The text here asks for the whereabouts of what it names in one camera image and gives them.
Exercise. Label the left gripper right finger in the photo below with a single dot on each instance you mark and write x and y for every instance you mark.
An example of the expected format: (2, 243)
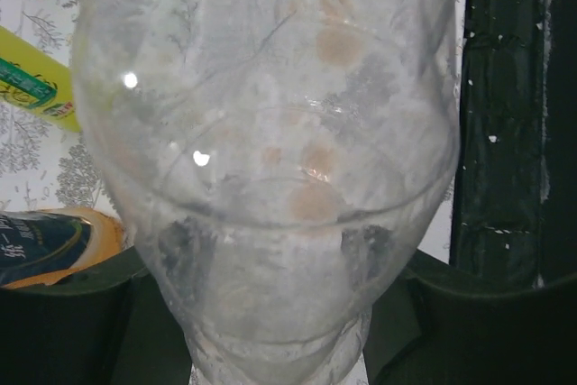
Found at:
(439, 325)

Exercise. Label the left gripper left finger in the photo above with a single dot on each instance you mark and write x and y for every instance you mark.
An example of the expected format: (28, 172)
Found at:
(107, 324)

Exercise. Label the clear plastic bottle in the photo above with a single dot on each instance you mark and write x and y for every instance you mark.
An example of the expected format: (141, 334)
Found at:
(276, 164)

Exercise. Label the orange juice bottle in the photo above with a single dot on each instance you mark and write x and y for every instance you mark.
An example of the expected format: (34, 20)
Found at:
(43, 247)

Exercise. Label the yellow squeeze bottle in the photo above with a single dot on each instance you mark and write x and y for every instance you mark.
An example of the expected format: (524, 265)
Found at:
(35, 82)

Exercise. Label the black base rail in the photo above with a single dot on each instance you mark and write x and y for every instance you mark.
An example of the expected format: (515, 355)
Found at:
(514, 211)

